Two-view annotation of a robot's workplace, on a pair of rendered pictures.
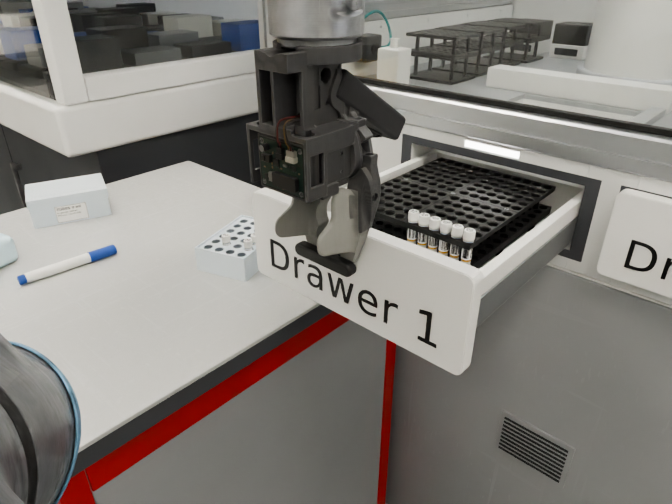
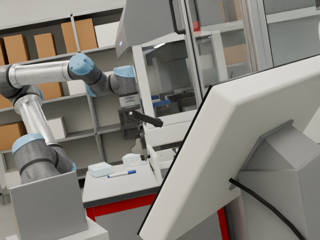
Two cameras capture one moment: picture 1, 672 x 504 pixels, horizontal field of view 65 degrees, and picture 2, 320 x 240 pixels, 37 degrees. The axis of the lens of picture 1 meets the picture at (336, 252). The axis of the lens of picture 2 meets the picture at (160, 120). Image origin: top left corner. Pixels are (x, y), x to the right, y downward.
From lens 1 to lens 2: 150 cm
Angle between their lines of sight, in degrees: 46
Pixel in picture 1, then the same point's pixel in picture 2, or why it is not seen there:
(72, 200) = (135, 158)
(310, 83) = (125, 115)
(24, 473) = (55, 160)
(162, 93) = (186, 123)
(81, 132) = (153, 138)
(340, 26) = (127, 104)
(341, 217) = (138, 145)
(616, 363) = not seen: hidden behind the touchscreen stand
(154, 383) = (113, 193)
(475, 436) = not seen: outside the picture
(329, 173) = (131, 134)
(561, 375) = not seen: hidden behind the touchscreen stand
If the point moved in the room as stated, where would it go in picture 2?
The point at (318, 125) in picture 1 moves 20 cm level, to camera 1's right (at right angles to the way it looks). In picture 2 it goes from (130, 124) to (170, 120)
